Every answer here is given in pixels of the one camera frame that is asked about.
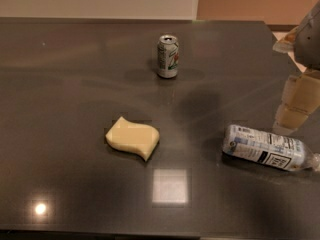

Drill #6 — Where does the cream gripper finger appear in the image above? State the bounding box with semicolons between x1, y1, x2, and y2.
273;69;320;133
273;27;298;53

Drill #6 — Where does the silver 7up soda can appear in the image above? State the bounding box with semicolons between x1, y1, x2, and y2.
157;34;179;79

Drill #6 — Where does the clear plastic water bottle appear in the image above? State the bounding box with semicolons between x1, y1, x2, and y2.
222;124;320;172

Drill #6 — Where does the yellow wavy sponge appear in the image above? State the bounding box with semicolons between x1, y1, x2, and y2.
105;117;160;161

